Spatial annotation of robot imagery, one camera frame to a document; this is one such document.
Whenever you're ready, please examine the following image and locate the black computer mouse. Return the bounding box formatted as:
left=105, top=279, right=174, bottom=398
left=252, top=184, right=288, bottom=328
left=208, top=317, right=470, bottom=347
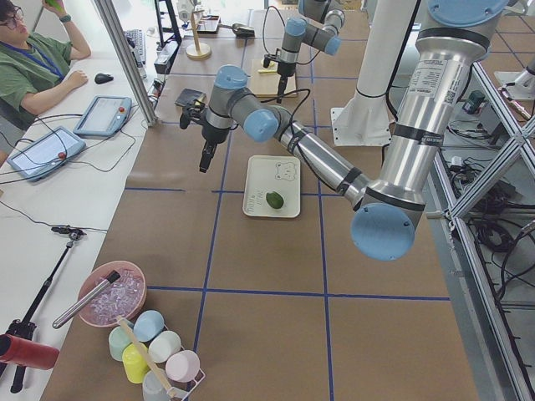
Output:
left=94, top=73, right=114, bottom=84

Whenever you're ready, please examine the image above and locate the bamboo cutting board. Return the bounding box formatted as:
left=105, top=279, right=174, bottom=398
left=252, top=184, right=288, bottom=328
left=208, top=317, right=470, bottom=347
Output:
left=248, top=58, right=280, bottom=98

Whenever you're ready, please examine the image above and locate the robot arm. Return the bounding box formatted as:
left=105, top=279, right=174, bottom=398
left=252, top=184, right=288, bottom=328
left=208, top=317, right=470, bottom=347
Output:
left=200, top=1, right=506, bottom=261
left=274, top=0, right=345, bottom=103

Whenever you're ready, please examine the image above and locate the pink bowl of ice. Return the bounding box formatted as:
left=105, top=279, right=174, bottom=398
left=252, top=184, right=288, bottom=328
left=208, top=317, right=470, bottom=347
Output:
left=78, top=261, right=147, bottom=327

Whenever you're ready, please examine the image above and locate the red cylinder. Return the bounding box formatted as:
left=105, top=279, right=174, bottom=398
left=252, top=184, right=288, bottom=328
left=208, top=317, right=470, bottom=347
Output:
left=1, top=334, right=59, bottom=370

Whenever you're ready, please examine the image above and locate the white wire cup rack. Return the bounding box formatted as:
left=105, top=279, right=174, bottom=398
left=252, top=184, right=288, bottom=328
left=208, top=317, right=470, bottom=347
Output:
left=158, top=326, right=206, bottom=400

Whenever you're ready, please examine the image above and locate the black tripod stick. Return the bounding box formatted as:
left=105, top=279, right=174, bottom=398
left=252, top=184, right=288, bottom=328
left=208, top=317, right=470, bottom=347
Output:
left=1, top=226, right=86, bottom=393

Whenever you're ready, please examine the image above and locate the far teach pendant tablet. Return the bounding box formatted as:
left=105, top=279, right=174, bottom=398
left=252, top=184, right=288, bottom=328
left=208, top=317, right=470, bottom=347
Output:
left=73, top=95, right=132, bottom=138

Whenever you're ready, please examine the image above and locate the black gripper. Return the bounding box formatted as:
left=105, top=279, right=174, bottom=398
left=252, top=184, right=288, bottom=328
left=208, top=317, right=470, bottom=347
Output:
left=276, top=61, right=296, bottom=103
left=199, top=124, right=228, bottom=173

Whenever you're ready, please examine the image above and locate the metal scoop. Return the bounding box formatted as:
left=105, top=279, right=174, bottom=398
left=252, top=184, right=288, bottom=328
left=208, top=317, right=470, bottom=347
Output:
left=218, top=23, right=256, bottom=38

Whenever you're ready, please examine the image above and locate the blue cup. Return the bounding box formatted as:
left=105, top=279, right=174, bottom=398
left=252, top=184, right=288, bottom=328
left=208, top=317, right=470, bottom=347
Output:
left=133, top=310, right=165, bottom=343

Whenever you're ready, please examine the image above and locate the steel cylinder tool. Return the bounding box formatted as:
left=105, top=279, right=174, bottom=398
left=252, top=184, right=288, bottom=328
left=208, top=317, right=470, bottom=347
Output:
left=52, top=270, right=120, bottom=329

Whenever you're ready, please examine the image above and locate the white bear tray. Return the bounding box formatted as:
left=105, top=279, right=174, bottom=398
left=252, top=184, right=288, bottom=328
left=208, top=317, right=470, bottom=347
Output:
left=242, top=155, right=301, bottom=218

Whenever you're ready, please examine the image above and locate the black keyboard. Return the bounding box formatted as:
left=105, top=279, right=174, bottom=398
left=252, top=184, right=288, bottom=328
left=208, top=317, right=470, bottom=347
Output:
left=124, top=28, right=146, bottom=65

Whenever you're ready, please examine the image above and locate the near teach pendant tablet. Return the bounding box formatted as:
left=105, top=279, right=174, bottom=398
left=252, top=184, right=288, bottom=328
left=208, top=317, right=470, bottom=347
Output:
left=8, top=126, right=86, bottom=181

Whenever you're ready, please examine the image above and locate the mint green cup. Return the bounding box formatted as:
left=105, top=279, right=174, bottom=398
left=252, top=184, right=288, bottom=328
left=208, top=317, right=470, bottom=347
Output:
left=108, top=326, right=131, bottom=362

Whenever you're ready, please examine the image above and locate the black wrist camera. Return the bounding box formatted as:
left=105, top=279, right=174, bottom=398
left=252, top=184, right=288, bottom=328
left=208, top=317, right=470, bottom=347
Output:
left=179, top=100, right=206, bottom=129
left=262, top=53, right=278, bottom=69

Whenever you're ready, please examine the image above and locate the seated person green shirt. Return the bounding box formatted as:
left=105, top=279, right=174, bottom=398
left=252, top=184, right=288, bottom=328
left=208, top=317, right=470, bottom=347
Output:
left=1, top=1, right=91, bottom=130

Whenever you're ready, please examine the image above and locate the yellow sponge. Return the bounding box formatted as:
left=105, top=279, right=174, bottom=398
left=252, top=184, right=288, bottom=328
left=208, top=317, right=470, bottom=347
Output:
left=193, top=94, right=206, bottom=107

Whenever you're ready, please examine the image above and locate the white cup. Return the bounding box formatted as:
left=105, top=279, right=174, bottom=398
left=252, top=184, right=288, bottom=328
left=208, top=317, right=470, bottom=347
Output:
left=148, top=330, right=181, bottom=363

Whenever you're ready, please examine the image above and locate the teach pendant tablet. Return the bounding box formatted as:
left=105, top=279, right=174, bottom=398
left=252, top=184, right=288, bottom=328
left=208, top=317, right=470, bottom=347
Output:
left=8, top=126, right=86, bottom=181
left=73, top=95, right=132, bottom=138

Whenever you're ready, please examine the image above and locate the grey cup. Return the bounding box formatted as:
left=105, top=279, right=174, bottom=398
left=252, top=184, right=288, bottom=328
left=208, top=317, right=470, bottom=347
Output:
left=142, top=371, right=170, bottom=401

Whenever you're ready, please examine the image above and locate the yellow cup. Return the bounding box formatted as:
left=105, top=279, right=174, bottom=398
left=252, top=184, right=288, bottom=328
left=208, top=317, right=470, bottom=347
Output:
left=122, top=343, right=150, bottom=384

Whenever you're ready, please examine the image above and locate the aluminium frame post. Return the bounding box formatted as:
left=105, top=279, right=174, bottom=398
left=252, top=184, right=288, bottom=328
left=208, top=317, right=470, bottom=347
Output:
left=94, top=0, right=157, bottom=127

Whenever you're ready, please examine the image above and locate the wooden stick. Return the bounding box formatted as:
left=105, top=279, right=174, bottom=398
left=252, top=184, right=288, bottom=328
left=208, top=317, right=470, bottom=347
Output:
left=116, top=317, right=179, bottom=399

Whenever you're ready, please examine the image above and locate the dark tray with items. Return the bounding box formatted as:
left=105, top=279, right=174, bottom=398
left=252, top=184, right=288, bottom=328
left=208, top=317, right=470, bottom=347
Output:
left=196, top=15, right=221, bottom=34

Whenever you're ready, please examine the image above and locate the pink cup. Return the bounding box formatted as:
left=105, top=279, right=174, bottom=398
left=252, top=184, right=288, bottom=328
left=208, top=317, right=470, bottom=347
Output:
left=166, top=350, right=201, bottom=383

